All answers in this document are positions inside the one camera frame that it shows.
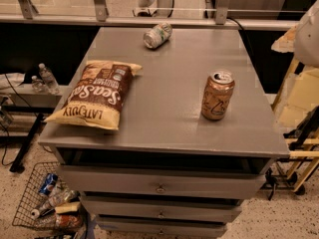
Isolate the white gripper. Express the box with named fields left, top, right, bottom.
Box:
left=271, top=0, right=319, bottom=68

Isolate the orange soda can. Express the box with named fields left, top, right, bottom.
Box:
left=201, top=69, right=235, bottom=120

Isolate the silver green can lying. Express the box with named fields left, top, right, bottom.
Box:
left=144, top=23, right=172, bottom=49

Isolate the brown chip bag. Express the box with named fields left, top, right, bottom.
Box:
left=46, top=60, right=143, bottom=130

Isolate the blue pepsi can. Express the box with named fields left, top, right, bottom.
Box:
left=39, top=173, right=58, bottom=196

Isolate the grey drawer cabinet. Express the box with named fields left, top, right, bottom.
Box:
left=38, top=26, right=291, bottom=239

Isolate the metal railing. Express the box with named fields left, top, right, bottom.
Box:
left=0, top=0, right=308, bottom=31

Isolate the top drawer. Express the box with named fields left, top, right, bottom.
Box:
left=57, top=165, right=265, bottom=199

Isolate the drawer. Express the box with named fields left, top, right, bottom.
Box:
left=81, top=196, right=241, bottom=223
left=57, top=165, right=265, bottom=199
left=95, top=215, right=228, bottom=239

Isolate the tall water bottle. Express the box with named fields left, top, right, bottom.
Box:
left=39, top=63, right=59, bottom=95

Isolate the middle drawer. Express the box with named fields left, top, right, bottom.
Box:
left=81, top=196, right=241, bottom=223

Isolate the small water bottle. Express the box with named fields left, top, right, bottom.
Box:
left=32, top=76, right=45, bottom=93

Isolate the bottom drawer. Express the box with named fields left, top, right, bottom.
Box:
left=95, top=215, right=228, bottom=239

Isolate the yellow sponge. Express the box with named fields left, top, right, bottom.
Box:
left=55, top=201, right=81, bottom=214

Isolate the grey side shelf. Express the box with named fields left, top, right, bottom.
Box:
left=0, top=84, right=70, bottom=109

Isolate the clear plastic bottle in basket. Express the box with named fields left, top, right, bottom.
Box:
left=31, top=189, right=78, bottom=219

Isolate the red brown bottle in basket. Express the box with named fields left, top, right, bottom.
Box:
left=33, top=213, right=84, bottom=231

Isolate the wire basket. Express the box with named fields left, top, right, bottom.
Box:
left=13, top=162, right=87, bottom=233

